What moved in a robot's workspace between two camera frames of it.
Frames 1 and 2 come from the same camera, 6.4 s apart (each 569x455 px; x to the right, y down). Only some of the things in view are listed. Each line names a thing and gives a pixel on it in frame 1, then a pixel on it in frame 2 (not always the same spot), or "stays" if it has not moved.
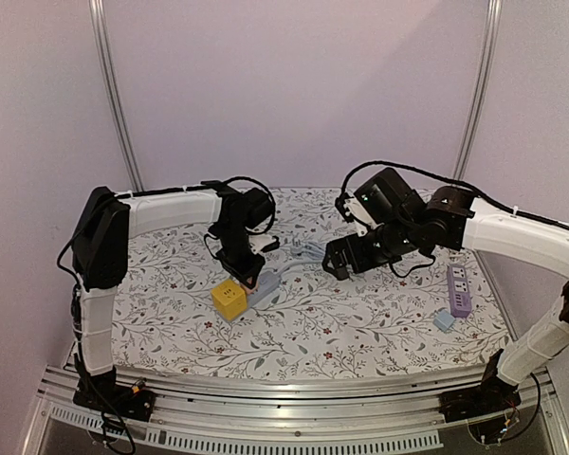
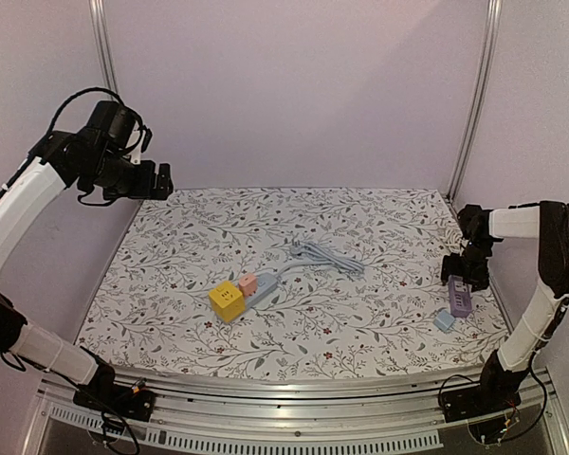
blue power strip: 267,282 stays
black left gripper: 244,272 → 145,189
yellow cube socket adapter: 229,299 stays
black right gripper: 339,251 → 470,265
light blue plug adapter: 444,319 stays
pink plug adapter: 251,290 stays
